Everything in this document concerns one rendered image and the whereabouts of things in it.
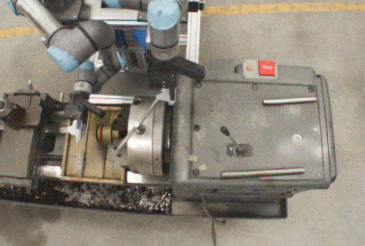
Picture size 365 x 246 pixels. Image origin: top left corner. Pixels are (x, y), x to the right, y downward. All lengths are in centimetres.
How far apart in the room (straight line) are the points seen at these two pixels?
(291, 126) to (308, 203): 138
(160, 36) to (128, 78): 160
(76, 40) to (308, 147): 88
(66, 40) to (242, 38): 190
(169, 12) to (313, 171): 72
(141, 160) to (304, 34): 213
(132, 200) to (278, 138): 91
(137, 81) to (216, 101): 127
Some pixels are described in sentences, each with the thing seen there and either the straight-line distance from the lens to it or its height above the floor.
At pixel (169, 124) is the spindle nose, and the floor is 118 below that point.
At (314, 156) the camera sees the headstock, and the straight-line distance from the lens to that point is 117.
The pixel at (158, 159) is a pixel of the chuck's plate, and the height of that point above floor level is 118.
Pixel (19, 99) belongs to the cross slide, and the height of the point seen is 97.
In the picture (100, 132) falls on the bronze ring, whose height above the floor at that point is 112.
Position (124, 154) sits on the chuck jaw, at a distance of 126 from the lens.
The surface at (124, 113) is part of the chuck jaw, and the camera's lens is 123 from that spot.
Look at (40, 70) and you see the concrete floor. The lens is 289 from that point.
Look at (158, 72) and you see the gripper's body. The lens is 90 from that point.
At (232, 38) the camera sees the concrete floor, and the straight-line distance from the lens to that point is 277.
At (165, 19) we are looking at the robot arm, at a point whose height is 170.
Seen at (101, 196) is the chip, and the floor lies 59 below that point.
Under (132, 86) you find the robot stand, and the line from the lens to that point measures 234.
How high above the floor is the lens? 232
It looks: 70 degrees down
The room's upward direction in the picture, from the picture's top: 3 degrees counter-clockwise
